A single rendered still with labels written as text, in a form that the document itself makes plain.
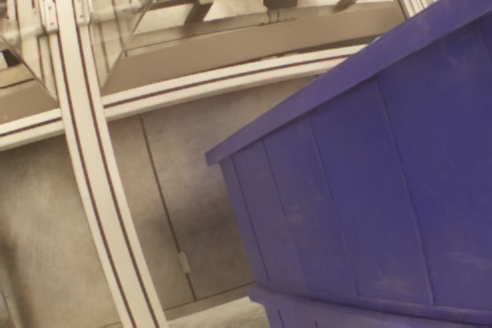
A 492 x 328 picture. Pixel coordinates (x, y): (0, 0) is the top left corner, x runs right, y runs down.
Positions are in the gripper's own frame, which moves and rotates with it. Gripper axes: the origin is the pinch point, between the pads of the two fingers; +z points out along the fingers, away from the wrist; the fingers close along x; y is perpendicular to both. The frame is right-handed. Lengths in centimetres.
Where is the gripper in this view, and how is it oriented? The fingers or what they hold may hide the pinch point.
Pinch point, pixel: (274, 26)
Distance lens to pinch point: 117.7
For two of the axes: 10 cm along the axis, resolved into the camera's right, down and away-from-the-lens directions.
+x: 8.8, -2.8, 3.7
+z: -0.1, 7.9, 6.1
